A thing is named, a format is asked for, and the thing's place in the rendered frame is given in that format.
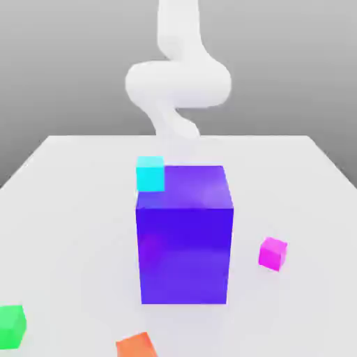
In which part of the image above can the small cyan cube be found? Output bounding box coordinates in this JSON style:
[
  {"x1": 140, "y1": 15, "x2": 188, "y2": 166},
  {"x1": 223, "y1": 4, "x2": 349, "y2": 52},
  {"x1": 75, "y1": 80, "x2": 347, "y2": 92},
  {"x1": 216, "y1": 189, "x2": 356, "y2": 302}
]
[{"x1": 135, "y1": 155, "x2": 166, "y2": 193}]

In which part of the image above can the small magenta cube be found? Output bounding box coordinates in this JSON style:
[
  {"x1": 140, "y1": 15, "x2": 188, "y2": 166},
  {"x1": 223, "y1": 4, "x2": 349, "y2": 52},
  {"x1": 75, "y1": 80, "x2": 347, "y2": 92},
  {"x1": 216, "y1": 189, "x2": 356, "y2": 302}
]
[{"x1": 257, "y1": 236, "x2": 289, "y2": 272}]

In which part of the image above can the small orange cube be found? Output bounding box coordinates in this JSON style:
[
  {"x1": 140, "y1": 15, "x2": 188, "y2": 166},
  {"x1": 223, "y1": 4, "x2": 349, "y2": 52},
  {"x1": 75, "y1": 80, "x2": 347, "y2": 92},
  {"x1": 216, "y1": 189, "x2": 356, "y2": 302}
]
[{"x1": 115, "y1": 331, "x2": 158, "y2": 357}]

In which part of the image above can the small green cube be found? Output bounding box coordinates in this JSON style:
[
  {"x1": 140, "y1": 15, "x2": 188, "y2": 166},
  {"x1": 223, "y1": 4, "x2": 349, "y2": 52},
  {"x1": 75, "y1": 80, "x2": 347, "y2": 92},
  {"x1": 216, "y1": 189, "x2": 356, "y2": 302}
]
[{"x1": 0, "y1": 304, "x2": 28, "y2": 350}]

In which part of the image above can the large purple box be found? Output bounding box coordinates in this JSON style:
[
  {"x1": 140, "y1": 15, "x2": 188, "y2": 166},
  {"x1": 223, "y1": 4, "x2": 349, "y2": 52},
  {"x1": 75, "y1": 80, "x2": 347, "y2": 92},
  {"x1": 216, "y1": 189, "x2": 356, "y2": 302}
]
[{"x1": 135, "y1": 165, "x2": 235, "y2": 305}]

